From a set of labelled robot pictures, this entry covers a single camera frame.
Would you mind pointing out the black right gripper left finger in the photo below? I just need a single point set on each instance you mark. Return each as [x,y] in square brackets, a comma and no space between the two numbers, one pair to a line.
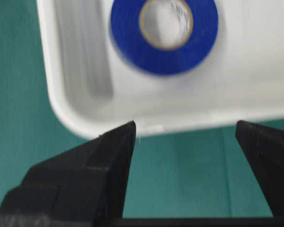
[72,188]

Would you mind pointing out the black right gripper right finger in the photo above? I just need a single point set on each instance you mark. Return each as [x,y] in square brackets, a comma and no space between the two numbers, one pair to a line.
[263,147]

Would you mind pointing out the blue tape roll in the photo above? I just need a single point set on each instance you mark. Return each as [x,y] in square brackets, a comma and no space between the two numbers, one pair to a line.
[124,20]

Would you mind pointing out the white plastic tray case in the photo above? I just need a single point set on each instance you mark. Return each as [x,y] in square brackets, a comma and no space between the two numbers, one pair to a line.
[92,88]

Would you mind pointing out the green table cloth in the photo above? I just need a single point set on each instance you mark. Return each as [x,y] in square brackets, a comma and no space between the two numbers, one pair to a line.
[184,174]

